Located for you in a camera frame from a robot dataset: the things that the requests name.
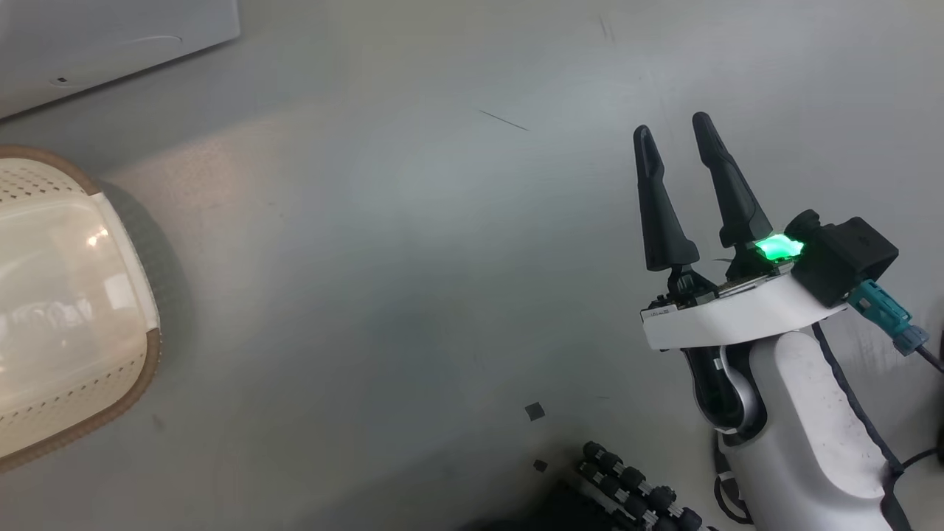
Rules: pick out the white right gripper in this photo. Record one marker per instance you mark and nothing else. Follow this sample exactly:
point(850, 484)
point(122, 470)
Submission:
point(737, 317)

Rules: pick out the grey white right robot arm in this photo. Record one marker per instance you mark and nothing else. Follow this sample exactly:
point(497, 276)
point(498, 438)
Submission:
point(804, 428)

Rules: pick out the white front-load washing machine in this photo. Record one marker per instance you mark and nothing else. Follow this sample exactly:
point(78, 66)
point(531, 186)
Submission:
point(110, 51)

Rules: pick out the oval drain filter cover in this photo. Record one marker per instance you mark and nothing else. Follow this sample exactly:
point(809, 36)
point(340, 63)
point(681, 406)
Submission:
point(118, 63)

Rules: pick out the cream perforated laundry basket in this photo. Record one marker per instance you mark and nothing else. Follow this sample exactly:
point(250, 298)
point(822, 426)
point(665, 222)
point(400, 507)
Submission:
point(66, 295)

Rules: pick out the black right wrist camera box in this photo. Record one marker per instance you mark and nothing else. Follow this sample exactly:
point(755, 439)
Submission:
point(848, 254)

